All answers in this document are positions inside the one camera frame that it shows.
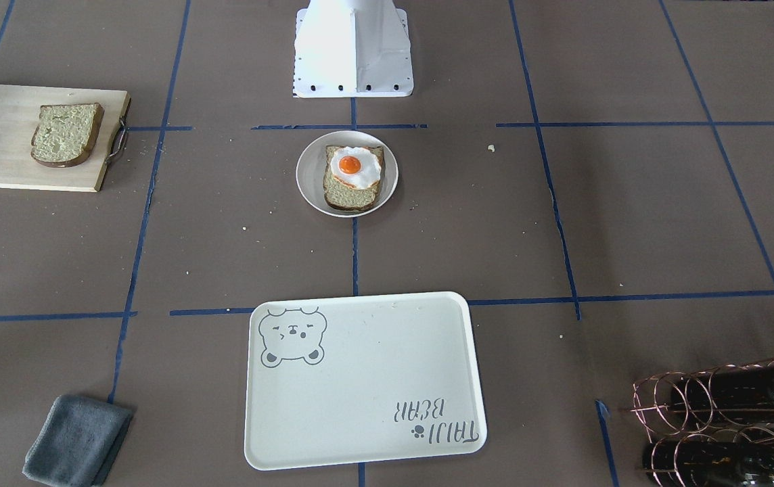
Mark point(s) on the white bear tray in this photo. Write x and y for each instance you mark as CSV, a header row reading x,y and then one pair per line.
x,y
362,379

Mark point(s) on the grey folded cloth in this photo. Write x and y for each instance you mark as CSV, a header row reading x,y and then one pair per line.
x,y
79,442

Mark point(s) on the fried egg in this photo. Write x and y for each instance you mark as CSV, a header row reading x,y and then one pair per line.
x,y
358,168

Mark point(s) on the bread slice top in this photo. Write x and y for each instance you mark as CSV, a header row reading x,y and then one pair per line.
x,y
66,134

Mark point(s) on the dark glass bottle lower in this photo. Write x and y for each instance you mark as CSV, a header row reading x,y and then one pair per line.
x,y
696,462

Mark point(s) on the copper wire bottle rack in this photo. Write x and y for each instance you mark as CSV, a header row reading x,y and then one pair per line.
x,y
651,406

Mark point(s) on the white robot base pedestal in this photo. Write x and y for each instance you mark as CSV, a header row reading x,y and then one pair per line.
x,y
352,49

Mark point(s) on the wooden cutting board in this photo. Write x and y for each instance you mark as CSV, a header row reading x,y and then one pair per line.
x,y
19,117

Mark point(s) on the dark glass bottle upper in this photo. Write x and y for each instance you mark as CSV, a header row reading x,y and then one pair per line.
x,y
737,395

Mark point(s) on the white round plate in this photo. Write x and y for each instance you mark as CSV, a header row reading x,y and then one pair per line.
x,y
312,164

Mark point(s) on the bread slice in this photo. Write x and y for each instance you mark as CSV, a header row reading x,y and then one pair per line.
x,y
66,134
344,198

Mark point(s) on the bread slice bottom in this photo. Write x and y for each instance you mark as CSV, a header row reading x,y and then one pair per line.
x,y
344,198

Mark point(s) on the dark glass bottle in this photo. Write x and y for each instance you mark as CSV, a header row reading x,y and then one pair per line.
x,y
696,462
737,395

